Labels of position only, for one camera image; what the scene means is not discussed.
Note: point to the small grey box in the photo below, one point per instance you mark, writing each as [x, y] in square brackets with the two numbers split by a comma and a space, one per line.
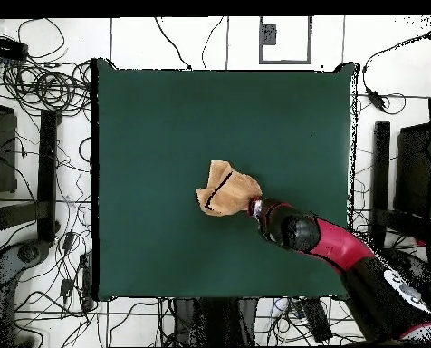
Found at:
[268, 36]

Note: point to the grey square floor frame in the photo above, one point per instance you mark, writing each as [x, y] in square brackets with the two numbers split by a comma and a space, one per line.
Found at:
[284, 61]

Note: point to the black box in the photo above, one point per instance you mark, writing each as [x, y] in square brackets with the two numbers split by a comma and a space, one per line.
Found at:
[413, 166]
[3, 152]

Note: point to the large black power adapter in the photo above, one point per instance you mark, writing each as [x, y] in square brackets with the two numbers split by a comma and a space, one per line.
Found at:
[317, 320]

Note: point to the dark green table cloth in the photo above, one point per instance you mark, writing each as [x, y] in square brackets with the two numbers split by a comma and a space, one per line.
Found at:
[164, 127]

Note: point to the small black power adapter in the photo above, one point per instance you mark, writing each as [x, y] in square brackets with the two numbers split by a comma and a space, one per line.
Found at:
[66, 287]
[68, 241]

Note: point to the black stand base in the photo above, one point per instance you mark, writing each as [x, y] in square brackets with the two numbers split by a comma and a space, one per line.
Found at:
[47, 163]
[380, 163]

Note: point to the tan terry towel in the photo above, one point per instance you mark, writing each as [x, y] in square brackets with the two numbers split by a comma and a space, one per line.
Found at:
[230, 195]

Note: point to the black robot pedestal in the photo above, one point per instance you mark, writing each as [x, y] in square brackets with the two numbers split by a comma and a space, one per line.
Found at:
[219, 322]

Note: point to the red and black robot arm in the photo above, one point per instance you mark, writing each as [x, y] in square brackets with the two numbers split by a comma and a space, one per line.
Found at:
[335, 243]

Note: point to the black power strip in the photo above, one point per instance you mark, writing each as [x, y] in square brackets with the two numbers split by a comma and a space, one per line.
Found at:
[5, 47]

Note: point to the office chair base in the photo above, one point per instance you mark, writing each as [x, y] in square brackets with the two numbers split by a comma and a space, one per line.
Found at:
[418, 268]
[27, 253]

